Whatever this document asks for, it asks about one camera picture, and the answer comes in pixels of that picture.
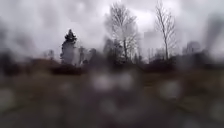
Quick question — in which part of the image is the dark evergreen tree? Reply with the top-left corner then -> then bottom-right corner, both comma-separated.
102,38 -> 124,65

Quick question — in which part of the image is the large bare tree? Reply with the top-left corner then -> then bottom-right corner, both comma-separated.
104,2 -> 141,64

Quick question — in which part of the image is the dark conifer tree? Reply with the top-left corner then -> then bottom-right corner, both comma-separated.
59,28 -> 80,66

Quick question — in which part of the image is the row of dark bushes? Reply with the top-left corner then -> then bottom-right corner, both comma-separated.
0,53 -> 224,76

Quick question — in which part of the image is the dark grey path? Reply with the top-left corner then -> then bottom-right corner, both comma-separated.
0,94 -> 224,128

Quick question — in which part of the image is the slender bare tree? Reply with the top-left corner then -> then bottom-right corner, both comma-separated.
154,0 -> 178,62

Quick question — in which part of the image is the brown grass ground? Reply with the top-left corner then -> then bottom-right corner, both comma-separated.
0,64 -> 224,113

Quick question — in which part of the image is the small rounded bare tree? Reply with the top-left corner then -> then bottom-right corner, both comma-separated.
182,40 -> 203,56

